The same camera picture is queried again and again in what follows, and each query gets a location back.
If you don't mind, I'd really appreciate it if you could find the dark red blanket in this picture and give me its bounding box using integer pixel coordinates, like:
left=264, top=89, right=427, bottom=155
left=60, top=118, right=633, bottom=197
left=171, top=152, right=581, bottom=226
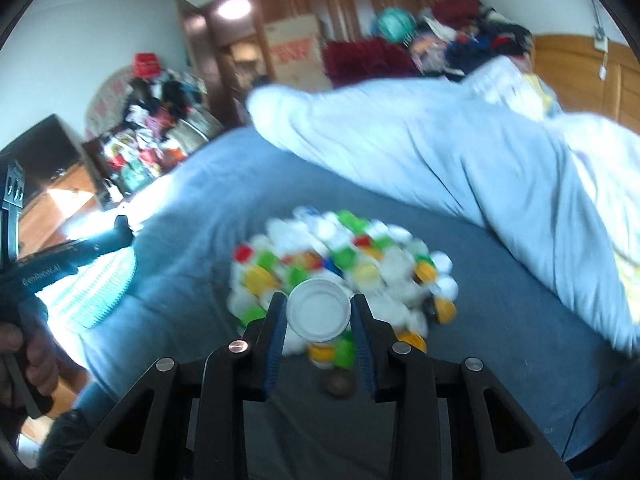
left=322, top=39, right=420, bottom=88

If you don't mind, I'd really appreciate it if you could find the person's dark clothing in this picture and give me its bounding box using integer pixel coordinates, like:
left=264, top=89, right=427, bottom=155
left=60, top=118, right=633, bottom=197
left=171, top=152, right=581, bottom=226
left=37, top=407, right=94, bottom=477

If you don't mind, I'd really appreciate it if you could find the teal striped knitted cloth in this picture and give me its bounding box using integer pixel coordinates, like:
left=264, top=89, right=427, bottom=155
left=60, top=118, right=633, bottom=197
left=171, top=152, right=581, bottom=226
left=50, top=250, right=138, bottom=329

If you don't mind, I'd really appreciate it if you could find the cardboard box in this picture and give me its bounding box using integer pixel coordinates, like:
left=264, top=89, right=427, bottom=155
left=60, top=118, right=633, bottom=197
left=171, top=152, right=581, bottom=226
left=263, top=14, right=333, bottom=92

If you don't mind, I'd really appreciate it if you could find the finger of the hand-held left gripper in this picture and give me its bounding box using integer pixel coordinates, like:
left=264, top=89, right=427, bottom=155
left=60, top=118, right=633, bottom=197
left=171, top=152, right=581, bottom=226
left=55, top=215, right=135, bottom=267

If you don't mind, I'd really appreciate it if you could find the pile of mixed clothes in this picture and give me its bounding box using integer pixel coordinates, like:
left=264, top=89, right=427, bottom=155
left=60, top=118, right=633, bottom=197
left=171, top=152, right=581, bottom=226
left=415, top=0, right=535, bottom=83

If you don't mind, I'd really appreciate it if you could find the green round ball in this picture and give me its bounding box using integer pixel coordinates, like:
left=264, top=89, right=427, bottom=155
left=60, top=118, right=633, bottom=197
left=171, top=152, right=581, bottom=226
left=376, top=7, right=417, bottom=43

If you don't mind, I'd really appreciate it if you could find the black television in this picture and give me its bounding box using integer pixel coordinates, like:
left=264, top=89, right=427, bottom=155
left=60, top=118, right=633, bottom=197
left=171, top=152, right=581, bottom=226
left=0, top=114, right=98, bottom=196

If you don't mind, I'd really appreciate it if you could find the white wall cable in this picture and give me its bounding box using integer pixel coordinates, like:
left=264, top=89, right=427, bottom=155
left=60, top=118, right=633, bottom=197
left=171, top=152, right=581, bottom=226
left=590, top=0, right=612, bottom=81

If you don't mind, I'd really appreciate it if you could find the heap of household clutter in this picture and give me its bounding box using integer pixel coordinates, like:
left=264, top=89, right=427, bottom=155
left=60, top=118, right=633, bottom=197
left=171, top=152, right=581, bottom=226
left=82, top=52, right=224, bottom=196

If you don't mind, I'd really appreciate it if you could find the pile of colourful bottle caps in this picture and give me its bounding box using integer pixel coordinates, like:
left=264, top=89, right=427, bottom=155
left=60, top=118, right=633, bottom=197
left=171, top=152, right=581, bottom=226
left=227, top=206, right=460, bottom=398

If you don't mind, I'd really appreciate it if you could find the brown wooden door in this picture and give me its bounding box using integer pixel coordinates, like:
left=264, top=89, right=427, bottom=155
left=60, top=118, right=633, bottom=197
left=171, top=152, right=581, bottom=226
left=175, top=0, right=251, bottom=131

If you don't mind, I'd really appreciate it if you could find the round ceiling light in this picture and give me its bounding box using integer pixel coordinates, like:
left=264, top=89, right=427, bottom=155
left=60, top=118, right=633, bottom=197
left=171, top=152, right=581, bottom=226
left=217, top=0, right=253, bottom=22

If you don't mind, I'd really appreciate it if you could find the large white plastic lid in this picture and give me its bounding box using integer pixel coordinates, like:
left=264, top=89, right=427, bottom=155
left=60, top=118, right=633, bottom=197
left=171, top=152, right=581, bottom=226
left=286, top=280, right=351, bottom=343

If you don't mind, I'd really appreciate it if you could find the person's left hand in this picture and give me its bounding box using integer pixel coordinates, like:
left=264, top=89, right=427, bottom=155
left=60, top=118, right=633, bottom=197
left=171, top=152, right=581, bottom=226
left=0, top=305, right=60, bottom=413

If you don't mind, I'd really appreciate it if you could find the white pillow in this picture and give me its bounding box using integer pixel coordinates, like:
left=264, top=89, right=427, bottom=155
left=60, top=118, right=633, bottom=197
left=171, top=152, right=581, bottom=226
left=565, top=112, right=640, bottom=326

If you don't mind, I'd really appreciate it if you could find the wooden headboard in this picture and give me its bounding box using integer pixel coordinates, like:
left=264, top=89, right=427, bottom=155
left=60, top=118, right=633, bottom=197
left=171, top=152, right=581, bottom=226
left=532, top=34, right=640, bottom=136

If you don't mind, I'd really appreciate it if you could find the light blue duvet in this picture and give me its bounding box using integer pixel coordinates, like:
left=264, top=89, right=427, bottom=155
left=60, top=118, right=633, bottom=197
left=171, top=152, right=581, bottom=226
left=247, top=55, right=640, bottom=356

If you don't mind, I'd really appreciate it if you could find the blue bed sheet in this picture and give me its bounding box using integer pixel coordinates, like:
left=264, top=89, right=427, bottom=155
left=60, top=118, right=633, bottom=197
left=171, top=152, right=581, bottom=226
left=75, top=127, right=640, bottom=480

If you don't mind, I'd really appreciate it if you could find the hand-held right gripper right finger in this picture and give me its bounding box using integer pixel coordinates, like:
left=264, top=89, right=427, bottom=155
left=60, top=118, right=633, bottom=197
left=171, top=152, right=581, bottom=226
left=350, top=294, right=576, bottom=480

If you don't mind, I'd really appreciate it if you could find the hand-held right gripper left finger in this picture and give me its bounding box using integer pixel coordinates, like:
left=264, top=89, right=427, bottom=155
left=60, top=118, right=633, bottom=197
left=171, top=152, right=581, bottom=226
left=60, top=292, right=289, bottom=480

